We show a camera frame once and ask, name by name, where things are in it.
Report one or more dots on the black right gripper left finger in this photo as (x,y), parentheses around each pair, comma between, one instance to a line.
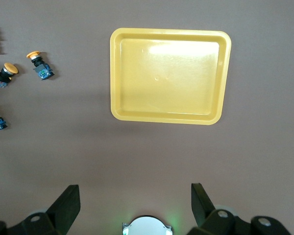
(61,210)

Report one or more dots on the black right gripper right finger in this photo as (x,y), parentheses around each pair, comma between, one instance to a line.
(205,215)

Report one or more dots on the yellow mushroom push button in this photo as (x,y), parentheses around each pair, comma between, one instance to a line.
(2,77)
(40,67)

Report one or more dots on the brown table cover mat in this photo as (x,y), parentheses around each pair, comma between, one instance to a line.
(63,151)

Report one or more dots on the yellow plastic tray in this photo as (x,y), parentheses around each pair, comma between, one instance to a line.
(171,80)

